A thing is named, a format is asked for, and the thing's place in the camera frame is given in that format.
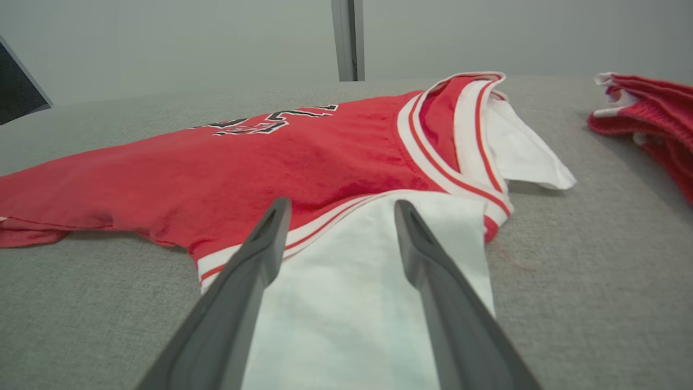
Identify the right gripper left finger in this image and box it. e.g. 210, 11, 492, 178
135, 198, 292, 390

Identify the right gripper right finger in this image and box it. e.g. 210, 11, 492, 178
394, 199, 542, 390

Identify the red white basketball jersey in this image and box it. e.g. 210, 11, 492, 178
0, 71, 577, 390

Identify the red shorts white stripe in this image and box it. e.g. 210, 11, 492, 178
587, 72, 693, 206

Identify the grey fabric sofa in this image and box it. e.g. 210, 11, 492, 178
0, 76, 693, 390

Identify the grey stand post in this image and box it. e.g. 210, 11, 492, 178
331, 0, 364, 82

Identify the white partition post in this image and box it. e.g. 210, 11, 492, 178
0, 34, 54, 109

